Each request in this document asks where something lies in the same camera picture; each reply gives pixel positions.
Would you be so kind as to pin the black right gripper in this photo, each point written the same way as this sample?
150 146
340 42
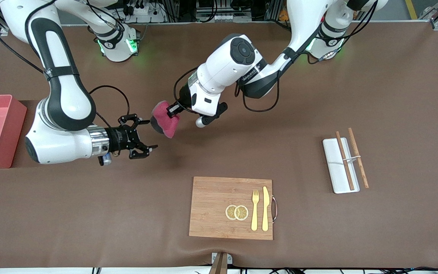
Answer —
117 139

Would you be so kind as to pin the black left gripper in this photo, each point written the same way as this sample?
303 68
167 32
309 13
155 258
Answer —
183 96

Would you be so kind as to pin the magenta and grey cloth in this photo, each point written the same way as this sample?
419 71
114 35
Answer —
164 125

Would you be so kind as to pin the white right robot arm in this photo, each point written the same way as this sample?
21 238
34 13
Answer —
63 102

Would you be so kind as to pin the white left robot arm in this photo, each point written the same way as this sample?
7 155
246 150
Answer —
222 64

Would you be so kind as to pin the wooden cutting board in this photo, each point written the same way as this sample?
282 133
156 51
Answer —
211 198

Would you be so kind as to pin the white power strip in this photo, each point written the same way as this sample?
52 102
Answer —
146 11

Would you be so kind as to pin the white terminal block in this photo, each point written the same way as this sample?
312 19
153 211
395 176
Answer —
222 17

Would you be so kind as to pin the lemon slice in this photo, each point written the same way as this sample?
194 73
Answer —
241 212
229 212

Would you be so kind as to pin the yellow knife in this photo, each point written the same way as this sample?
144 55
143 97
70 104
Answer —
265 205

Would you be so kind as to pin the yellow fork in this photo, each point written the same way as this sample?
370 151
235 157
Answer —
254 217

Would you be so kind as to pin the orange packaged goods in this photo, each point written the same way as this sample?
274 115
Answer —
284 16

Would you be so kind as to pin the brown bar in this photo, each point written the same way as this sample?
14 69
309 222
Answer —
219 266

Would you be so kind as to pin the white chopstick rest tray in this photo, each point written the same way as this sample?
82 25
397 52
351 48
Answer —
335 167

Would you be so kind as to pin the brown wooden chopstick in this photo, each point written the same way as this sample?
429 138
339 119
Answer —
342 152
363 175

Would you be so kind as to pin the grey metal table bracket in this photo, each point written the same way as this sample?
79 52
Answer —
229 258

